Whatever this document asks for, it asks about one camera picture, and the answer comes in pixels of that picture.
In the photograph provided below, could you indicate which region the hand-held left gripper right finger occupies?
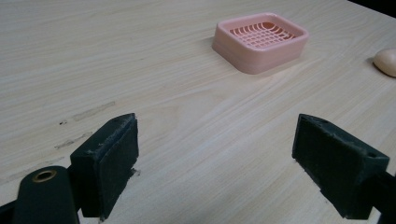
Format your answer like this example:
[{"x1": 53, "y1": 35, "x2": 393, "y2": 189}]
[{"x1": 291, "y1": 113, "x2": 390, "y2": 220}]

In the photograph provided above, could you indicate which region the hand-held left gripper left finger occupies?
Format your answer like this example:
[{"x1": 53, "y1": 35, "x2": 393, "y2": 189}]
[{"x1": 69, "y1": 112, "x2": 140, "y2": 221}]

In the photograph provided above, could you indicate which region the beige soap bar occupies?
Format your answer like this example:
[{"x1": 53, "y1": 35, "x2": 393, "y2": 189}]
[{"x1": 373, "y1": 48, "x2": 396, "y2": 78}]

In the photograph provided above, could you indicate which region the pink soap dish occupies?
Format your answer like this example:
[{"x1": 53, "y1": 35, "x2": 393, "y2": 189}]
[{"x1": 211, "y1": 12, "x2": 310, "y2": 76}]

